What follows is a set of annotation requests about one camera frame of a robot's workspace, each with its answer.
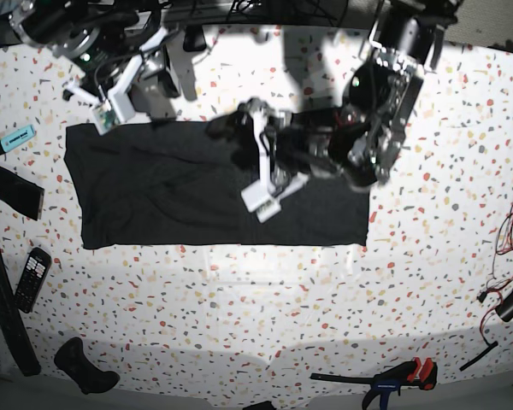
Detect dark grey T-shirt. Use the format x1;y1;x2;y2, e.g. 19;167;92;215
64;120;369;249

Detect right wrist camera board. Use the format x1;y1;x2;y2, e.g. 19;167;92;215
91;105;117;135

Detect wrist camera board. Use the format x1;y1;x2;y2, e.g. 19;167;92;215
256;198;281;223
91;105;117;135

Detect black fabric strap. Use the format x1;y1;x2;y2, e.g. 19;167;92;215
0;159;44;221

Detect light blue highlighter marker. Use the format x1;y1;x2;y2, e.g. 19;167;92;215
0;125;36;155

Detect black game controller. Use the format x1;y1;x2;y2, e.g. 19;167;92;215
54;337;120;395

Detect small black stick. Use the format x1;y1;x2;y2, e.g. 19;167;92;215
459;342;498;372

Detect long black tube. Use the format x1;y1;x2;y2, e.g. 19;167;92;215
0;250;41;377

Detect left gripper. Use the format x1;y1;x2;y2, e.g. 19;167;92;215
205;98;308;212

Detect black remote control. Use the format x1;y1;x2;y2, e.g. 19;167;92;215
14;247;51;313

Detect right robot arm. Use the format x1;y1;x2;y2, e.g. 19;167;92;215
8;1;181;133

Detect black cables behind table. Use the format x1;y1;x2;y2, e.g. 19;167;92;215
226;0;347;25

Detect red black wire bundle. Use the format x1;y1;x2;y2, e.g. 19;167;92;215
478;192;513;348

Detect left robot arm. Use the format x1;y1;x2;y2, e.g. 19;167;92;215
206;1;460;221

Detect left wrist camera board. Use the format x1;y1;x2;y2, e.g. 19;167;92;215
256;198;281;223

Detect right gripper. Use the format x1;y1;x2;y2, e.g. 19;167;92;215
63;27;181;122

